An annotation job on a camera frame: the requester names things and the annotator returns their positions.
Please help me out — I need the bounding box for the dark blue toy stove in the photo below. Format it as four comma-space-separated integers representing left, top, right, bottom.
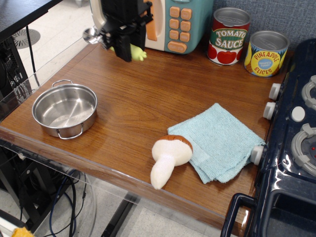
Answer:
221, 39, 316, 237

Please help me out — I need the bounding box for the pineapple slices can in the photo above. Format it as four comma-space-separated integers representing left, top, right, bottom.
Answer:
244, 31, 290, 78

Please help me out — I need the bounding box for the plush mushroom toy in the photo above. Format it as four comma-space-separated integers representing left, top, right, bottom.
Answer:
150, 135, 193, 190

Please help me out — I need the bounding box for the stainless steel pot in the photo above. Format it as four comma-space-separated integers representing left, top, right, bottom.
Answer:
32, 79, 98, 140

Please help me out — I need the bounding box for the white stove knob back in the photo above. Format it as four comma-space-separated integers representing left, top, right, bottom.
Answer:
269, 83, 281, 101

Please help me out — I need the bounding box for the light blue cloth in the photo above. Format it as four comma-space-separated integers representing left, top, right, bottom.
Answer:
167, 103, 265, 184

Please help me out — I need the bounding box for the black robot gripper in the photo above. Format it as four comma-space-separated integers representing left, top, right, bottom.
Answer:
99, 0, 153, 62

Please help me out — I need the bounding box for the blue cable under table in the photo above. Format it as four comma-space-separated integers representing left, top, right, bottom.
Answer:
48, 172, 87, 237

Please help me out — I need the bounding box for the tomato sauce can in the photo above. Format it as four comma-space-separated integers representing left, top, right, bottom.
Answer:
207, 7, 251, 65

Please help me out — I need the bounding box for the white stove knob middle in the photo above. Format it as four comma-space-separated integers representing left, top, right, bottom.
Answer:
263, 102, 276, 120

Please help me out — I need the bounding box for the white stove knob front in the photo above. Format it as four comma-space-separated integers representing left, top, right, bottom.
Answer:
250, 145, 264, 165

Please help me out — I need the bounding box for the black desk at left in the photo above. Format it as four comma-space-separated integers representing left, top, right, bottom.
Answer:
0, 0, 60, 99

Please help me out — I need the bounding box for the black cable under table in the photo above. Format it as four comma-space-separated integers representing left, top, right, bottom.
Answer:
44, 172, 87, 237

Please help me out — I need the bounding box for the white stove knob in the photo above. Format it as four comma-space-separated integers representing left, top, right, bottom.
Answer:
263, 102, 276, 120
269, 83, 281, 101
250, 145, 264, 165

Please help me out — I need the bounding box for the green handled metal spoon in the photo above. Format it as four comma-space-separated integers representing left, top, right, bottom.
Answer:
82, 28, 147, 61

